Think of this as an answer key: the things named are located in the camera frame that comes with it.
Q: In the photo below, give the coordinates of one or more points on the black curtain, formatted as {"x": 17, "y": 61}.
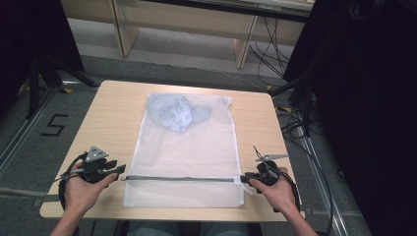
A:
{"x": 29, "y": 36}
{"x": 370, "y": 108}

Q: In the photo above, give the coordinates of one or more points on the person's left hand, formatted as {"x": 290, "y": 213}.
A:
{"x": 82, "y": 195}

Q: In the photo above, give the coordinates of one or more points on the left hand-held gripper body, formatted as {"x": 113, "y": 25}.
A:
{"x": 95, "y": 168}

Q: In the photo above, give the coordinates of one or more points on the light blue garment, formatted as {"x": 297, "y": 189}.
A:
{"x": 173, "y": 113}

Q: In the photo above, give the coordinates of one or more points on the person's right hand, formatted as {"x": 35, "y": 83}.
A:
{"x": 280, "y": 195}

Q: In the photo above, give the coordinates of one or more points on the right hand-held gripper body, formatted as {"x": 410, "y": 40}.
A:
{"x": 267, "y": 173}

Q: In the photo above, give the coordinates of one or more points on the black metal stand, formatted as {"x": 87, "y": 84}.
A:
{"x": 305, "y": 98}

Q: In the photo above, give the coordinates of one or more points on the black tripod stand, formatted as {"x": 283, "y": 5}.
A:
{"x": 34, "y": 85}

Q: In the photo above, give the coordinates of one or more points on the white mesh laundry bag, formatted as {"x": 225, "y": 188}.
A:
{"x": 187, "y": 154}

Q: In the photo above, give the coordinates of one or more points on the aluminium floor rail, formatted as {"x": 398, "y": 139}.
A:
{"x": 23, "y": 131}
{"x": 323, "y": 183}

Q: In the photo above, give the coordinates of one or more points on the grey tape strip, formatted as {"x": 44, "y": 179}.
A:
{"x": 307, "y": 211}

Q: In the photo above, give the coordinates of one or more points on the light wooden desk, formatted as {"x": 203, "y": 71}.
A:
{"x": 183, "y": 19}

